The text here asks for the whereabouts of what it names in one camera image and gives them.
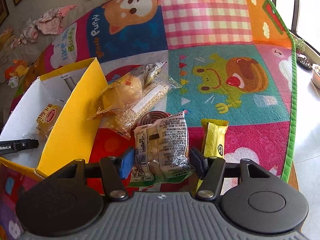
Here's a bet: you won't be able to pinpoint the bun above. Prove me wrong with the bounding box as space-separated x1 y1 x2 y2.
89 72 145 119

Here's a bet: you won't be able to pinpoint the white small plush toy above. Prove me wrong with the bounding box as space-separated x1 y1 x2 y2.
8 76 20 88

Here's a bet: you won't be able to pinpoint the small clear snack packet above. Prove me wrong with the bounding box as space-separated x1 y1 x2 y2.
130 62 167 88

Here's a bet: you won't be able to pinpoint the yellow cardboard box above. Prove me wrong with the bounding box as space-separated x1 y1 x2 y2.
1 58 107 180

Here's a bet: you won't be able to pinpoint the biscuit ball snack bag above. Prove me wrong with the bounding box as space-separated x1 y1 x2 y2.
129 112 195 187

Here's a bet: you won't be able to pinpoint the potted plants on sill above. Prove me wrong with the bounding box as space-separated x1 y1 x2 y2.
293 35 319 90

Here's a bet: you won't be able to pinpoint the colourful cartoon play mat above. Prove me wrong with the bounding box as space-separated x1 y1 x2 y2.
1 0 308 239

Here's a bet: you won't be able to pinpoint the brown coil disc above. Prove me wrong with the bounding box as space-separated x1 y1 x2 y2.
137 111 170 126

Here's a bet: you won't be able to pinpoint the orange plush toy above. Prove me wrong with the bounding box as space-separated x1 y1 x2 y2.
5 60 29 81

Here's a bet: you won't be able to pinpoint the yellow snack bar packet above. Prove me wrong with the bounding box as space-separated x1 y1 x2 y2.
196 119 228 200

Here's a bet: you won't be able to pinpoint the bun packet inside box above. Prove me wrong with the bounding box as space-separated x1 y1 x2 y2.
35 103 63 140

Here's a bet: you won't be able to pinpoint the sesame stick clear packet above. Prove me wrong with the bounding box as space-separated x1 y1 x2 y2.
101 77 182 140

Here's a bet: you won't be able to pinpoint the pink baby clothes pile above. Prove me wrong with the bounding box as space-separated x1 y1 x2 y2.
10 5 76 49

